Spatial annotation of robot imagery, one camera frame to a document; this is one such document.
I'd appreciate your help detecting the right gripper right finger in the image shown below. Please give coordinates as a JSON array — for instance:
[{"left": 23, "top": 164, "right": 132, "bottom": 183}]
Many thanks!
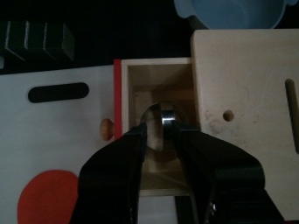
[{"left": 171, "top": 119, "right": 286, "bottom": 224}]

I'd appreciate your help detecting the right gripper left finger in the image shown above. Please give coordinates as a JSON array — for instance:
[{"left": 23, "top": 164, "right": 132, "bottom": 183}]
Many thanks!
[{"left": 69, "top": 122, "right": 149, "bottom": 224}]

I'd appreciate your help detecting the round metal dough cutter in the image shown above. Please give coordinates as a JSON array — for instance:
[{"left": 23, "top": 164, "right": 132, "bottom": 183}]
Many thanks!
[{"left": 139, "top": 101, "right": 188, "bottom": 152}]

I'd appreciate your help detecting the red dough disc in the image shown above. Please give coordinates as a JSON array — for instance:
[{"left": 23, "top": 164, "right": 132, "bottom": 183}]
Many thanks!
[{"left": 16, "top": 170, "right": 80, "bottom": 224}]

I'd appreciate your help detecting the light wooden drawer box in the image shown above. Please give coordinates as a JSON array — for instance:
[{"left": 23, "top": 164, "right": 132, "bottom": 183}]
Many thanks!
[{"left": 191, "top": 29, "right": 299, "bottom": 221}]

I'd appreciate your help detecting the wooden drawer with red front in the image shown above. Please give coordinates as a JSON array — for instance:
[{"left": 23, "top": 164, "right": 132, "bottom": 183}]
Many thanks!
[{"left": 99, "top": 57, "right": 196, "bottom": 198}]

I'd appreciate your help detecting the light blue bowl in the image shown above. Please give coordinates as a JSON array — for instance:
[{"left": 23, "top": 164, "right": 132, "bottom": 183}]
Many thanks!
[{"left": 172, "top": 0, "right": 299, "bottom": 30}]

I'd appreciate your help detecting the white cutting board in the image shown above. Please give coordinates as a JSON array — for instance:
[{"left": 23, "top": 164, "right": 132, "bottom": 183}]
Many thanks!
[{"left": 0, "top": 64, "right": 180, "bottom": 224}]

